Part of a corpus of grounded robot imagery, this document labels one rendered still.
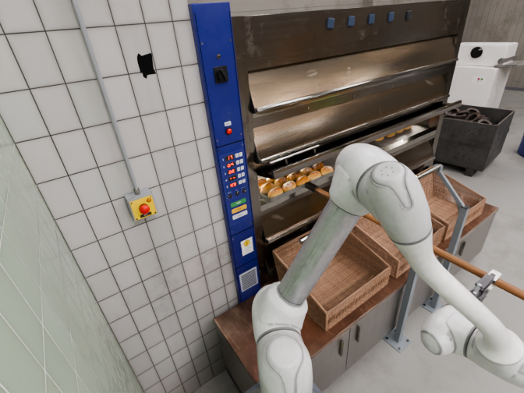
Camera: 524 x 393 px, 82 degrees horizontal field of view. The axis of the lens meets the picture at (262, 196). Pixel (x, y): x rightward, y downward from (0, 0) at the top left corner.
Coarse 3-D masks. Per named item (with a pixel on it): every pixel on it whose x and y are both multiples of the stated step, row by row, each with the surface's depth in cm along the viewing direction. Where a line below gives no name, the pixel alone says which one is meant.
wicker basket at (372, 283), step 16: (352, 240) 202; (288, 256) 192; (336, 256) 214; (352, 256) 207; (368, 256) 195; (336, 272) 200; (352, 272) 200; (368, 272) 198; (384, 272) 180; (320, 288) 190; (352, 288) 188; (368, 288) 175; (320, 304) 179; (336, 304) 178; (352, 304) 173; (320, 320) 165; (336, 320) 167
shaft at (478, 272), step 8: (320, 192) 172; (368, 216) 148; (440, 256) 123; (448, 256) 120; (456, 264) 118; (464, 264) 116; (472, 272) 114; (480, 272) 112; (504, 288) 106; (512, 288) 105; (520, 296) 103
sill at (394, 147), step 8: (416, 136) 241; (424, 136) 244; (392, 144) 231; (400, 144) 229; (408, 144) 234; (392, 152) 226; (320, 184) 192; (296, 192) 182; (304, 192) 186; (264, 200) 173; (280, 200) 176; (264, 208) 171
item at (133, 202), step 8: (144, 192) 123; (128, 200) 118; (136, 200) 119; (144, 200) 121; (152, 200) 123; (128, 208) 125; (136, 208) 120; (152, 208) 124; (136, 216) 121; (144, 216) 123
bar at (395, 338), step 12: (432, 168) 193; (444, 180) 196; (456, 228) 200; (300, 240) 142; (456, 240) 203; (444, 264) 216; (408, 276) 186; (408, 288) 189; (408, 300) 193; (432, 300) 237; (408, 312) 201; (432, 312) 235; (396, 336) 214; (396, 348) 212
